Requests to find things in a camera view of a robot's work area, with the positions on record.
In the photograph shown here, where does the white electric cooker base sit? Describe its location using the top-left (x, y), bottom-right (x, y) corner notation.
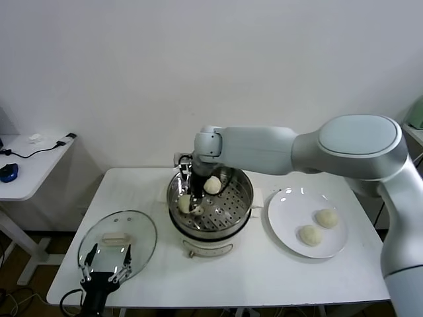
top-left (157, 184), bottom-right (264, 259)

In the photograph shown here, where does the black usb cable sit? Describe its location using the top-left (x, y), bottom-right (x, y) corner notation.
top-left (0, 133), bottom-right (78, 160)

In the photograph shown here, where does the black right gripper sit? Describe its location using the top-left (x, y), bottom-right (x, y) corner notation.
top-left (188, 164), bottom-right (213, 214)

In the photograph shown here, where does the round white plate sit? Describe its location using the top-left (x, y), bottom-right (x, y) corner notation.
top-left (266, 187), bottom-right (350, 260)

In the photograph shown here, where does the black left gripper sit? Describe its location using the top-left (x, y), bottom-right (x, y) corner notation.
top-left (78, 243), bottom-right (133, 317)

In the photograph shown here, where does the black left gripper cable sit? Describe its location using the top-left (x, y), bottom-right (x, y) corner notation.
top-left (59, 289), bottom-right (86, 317)

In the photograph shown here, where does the pale green box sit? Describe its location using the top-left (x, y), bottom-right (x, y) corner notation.
top-left (408, 98), bottom-right (423, 129)

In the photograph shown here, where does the glass lid with beige handle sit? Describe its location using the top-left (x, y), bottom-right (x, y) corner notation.
top-left (77, 210), bottom-right (158, 287)

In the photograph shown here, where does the white side table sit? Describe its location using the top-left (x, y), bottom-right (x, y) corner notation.
top-left (0, 133), bottom-right (80, 287)

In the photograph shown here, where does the blue computer mouse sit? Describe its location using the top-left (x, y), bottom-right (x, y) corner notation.
top-left (0, 164), bottom-right (20, 184)

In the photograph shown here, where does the white steamed baozi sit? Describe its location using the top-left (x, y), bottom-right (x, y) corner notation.
top-left (202, 175), bottom-right (221, 195)
top-left (299, 225), bottom-right (324, 247)
top-left (178, 194), bottom-right (205, 216)
top-left (314, 209), bottom-right (340, 229)

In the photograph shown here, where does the perforated steel steamer basket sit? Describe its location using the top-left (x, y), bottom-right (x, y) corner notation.
top-left (166, 160), bottom-right (255, 232)

